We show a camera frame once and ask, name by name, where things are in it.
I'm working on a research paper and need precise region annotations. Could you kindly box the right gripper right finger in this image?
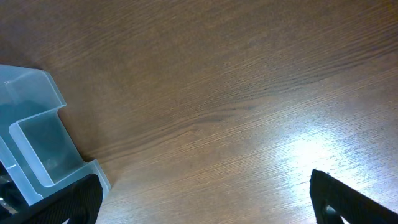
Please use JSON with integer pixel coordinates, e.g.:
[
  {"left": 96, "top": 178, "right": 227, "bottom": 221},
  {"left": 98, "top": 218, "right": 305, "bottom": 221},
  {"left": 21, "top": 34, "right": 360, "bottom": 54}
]
[{"left": 310, "top": 169, "right": 397, "bottom": 224}]

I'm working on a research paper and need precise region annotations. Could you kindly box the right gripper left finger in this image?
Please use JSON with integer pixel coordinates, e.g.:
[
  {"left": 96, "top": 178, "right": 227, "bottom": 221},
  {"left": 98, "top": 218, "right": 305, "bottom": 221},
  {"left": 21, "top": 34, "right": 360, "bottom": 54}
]
[{"left": 1, "top": 174, "right": 103, "bottom": 224}]

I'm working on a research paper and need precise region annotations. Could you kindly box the clear plastic storage container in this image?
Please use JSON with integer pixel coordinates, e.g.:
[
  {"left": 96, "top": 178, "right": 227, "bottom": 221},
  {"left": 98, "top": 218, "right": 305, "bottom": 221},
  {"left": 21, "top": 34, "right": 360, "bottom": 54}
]
[{"left": 1, "top": 65, "right": 111, "bottom": 205}]

